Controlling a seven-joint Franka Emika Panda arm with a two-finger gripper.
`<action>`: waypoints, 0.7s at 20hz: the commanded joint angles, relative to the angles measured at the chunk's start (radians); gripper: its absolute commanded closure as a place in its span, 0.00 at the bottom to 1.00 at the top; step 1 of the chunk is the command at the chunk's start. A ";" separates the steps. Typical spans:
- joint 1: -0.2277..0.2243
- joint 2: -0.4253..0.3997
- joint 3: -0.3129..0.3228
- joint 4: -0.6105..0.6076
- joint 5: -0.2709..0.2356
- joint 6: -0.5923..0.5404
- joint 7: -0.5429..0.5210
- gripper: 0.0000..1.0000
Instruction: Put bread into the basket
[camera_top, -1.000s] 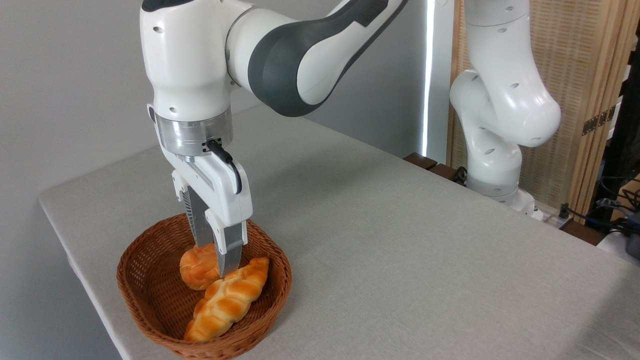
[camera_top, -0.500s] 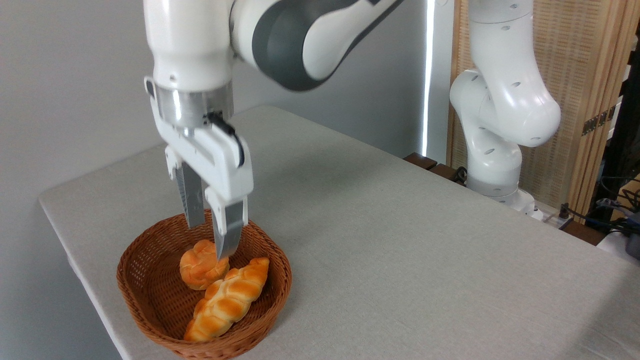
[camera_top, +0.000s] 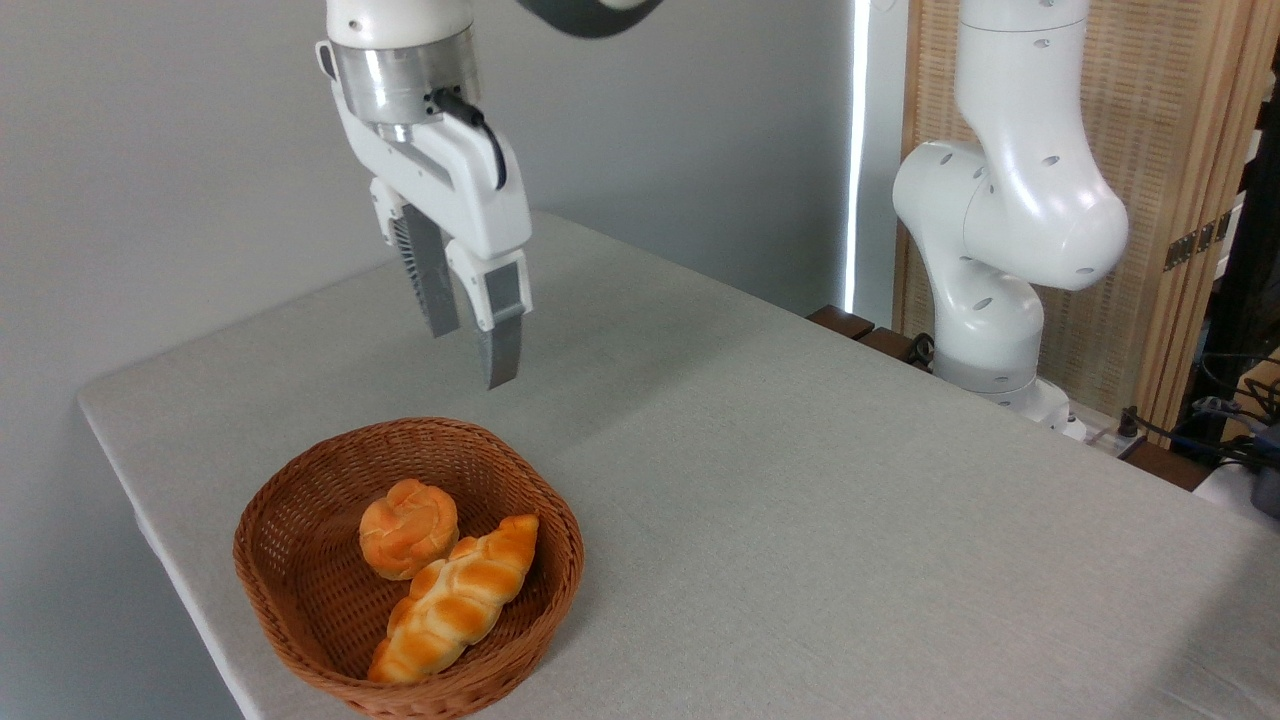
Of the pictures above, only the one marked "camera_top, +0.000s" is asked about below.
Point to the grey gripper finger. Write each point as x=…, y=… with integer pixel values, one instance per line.
x=428, y=275
x=502, y=320

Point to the long braided bread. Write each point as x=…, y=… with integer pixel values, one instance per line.
x=460, y=600

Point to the dark brown wooden slat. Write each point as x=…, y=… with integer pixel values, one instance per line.
x=890, y=344
x=840, y=321
x=1165, y=466

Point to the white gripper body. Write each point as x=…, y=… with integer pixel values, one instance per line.
x=460, y=190

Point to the blue grey box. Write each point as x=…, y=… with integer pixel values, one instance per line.
x=1268, y=480

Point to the metal screen hinge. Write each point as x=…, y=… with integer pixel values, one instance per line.
x=1195, y=242

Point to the grey tablecloth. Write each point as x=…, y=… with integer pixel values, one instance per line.
x=850, y=550

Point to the brown wicker basket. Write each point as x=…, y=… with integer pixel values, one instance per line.
x=300, y=580

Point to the round knotted bread roll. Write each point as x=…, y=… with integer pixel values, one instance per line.
x=405, y=525

